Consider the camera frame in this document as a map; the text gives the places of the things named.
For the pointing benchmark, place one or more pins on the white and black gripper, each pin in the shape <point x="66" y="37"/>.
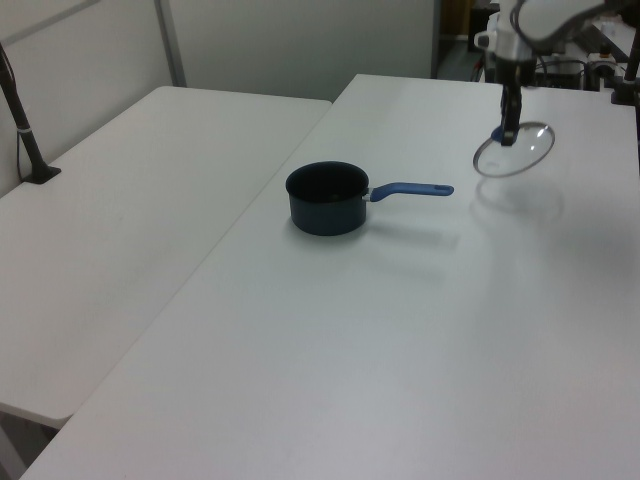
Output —
<point x="512" y="50"/>

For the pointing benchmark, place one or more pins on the glass lid with blue knob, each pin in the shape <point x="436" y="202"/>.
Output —
<point x="530" y="150"/>

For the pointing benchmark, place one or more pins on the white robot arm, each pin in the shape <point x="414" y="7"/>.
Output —
<point x="550" y="20"/>

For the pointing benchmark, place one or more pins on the white side table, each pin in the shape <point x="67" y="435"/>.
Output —
<point x="125" y="225"/>

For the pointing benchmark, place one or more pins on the black camera stand with clamp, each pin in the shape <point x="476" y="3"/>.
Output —
<point x="627" y="87"/>
<point x="22" y="125"/>

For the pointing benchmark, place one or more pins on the grey metal partition post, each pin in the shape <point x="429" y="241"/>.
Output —
<point x="170" y="45"/>

